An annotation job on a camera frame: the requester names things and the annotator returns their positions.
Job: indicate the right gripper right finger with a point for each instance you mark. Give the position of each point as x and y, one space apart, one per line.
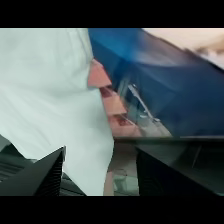
160 178

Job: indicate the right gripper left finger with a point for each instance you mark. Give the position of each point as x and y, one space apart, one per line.
43 176

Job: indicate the white garment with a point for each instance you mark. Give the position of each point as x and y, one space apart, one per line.
46 90

